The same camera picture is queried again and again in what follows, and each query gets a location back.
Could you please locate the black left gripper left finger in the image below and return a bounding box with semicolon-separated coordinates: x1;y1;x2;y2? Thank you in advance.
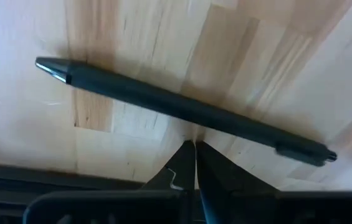
143;139;197;224

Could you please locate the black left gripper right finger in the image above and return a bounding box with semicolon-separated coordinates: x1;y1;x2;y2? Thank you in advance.
196;141;279;224

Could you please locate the black click pen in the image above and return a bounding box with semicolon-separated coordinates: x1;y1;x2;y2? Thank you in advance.
34;55;338;168

